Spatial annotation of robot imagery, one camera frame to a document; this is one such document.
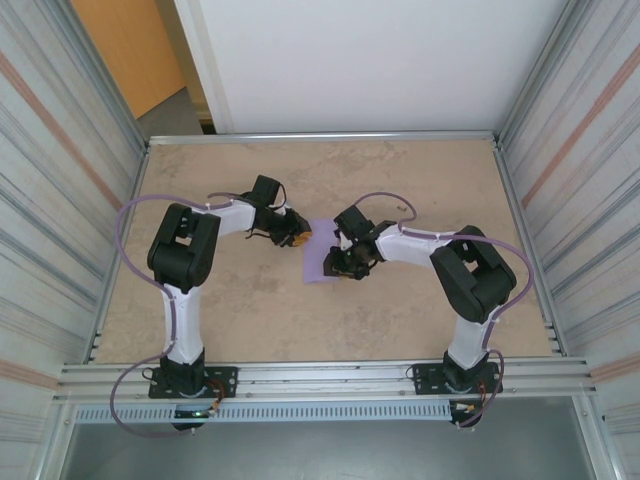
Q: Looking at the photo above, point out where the wide aluminium mounting rail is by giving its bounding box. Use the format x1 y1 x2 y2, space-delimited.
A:
58 355 599 402

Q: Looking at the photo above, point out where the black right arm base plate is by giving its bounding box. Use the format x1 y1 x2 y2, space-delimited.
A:
410 361 501 396

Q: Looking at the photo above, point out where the aluminium table edge rail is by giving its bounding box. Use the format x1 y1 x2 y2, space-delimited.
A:
147 130 502 148
83 142 152 364
492 139 567 357

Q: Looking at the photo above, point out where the purple paper sheet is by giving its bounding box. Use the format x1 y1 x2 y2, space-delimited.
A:
301 218 346 286

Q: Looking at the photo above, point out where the translucent corrugated side panel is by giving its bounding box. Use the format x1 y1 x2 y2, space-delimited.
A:
499 0 640 426
0 0 146 446

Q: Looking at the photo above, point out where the white door frame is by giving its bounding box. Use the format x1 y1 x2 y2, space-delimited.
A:
172 0 236 135

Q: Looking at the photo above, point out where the red orange wire bundle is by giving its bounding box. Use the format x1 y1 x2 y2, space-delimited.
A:
207 377 226 414
474 379 494 414

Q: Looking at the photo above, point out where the orange wooden door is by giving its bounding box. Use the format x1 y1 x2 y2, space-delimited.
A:
69 0 187 121

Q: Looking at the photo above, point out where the grey metal sheet shelf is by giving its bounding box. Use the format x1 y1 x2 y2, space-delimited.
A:
59 422 599 480

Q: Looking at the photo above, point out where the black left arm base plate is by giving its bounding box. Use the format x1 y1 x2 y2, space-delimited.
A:
148 366 239 400

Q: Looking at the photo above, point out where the aluminium upright frame post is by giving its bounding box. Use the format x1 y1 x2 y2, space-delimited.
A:
0 0 151 156
497 0 601 151

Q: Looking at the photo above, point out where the grey slotted cable duct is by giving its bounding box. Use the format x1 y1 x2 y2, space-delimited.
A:
74 402 454 422

